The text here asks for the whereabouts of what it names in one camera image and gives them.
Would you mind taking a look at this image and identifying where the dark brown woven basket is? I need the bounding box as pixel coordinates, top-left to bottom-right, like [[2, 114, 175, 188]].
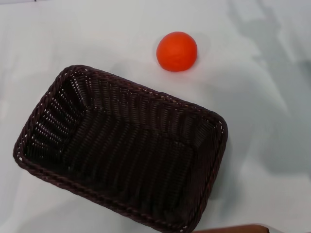
[[12, 65, 228, 233]]

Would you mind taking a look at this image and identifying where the orange ball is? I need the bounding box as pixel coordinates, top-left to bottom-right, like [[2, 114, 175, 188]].
[[156, 31, 198, 72]]

